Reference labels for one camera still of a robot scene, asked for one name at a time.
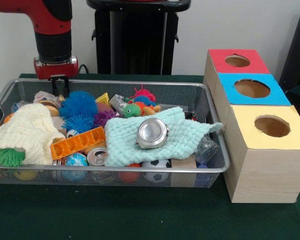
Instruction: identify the blue globe ball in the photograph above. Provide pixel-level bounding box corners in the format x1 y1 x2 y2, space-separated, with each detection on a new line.
64 152 89 181

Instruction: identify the small blue spiky ball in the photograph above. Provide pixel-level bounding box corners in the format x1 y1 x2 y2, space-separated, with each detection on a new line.
63 115 95 133

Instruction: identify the green spiky creature toy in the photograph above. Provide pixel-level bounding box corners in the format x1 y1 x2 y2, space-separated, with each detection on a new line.
121 103 143 119

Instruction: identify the cream knitted cloth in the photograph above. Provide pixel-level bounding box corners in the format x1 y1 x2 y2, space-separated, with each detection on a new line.
0 102 66 166

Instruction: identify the crushed silver can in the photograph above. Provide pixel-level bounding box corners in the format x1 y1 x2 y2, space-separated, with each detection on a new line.
135 117 170 150

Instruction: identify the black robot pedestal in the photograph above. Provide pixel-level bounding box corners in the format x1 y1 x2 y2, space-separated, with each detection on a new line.
86 0 192 76

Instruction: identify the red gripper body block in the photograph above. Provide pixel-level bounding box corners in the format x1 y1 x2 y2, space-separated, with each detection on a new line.
33 55 79 80

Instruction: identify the silver mesh bin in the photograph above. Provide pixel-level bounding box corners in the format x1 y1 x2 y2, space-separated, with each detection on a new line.
0 77 231 189

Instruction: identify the green spiky ball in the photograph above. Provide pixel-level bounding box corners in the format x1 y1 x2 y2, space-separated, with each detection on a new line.
0 147 27 168

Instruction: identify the large blue spiky ball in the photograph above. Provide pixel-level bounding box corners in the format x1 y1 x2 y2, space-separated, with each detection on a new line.
58 90 99 118

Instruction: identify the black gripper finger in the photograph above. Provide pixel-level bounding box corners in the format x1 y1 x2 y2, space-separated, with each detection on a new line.
51 76 59 97
62 75 71 96

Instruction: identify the wooden box with three holes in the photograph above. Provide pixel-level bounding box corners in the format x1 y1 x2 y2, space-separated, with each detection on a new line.
202 48 300 204

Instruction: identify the mint knitted cloth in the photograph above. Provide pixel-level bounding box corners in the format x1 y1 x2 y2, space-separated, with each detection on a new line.
103 106 224 168

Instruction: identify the silver soda can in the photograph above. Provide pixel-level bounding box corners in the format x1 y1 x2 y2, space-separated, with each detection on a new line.
86 146 108 167

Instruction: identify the colourful spotted cloth toy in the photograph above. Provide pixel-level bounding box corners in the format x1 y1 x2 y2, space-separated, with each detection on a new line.
33 90 66 107

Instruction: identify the orange plastic block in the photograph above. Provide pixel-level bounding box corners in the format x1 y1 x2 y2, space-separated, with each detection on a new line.
49 126 106 161

